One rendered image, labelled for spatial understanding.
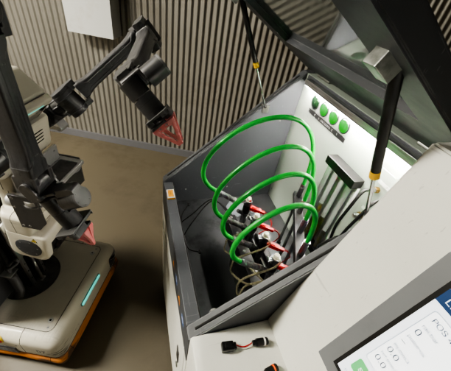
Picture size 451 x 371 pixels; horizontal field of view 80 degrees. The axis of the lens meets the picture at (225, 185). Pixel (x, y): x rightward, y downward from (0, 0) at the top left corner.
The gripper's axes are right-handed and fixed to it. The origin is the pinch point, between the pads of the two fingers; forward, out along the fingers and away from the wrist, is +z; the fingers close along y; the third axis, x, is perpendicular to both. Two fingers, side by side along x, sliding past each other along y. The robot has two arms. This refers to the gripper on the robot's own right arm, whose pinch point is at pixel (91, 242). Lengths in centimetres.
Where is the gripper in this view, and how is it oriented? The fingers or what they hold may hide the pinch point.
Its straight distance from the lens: 94.9
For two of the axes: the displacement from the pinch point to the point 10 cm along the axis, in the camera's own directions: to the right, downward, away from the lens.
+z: 3.1, 7.7, 5.6
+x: -9.4, 1.8, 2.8
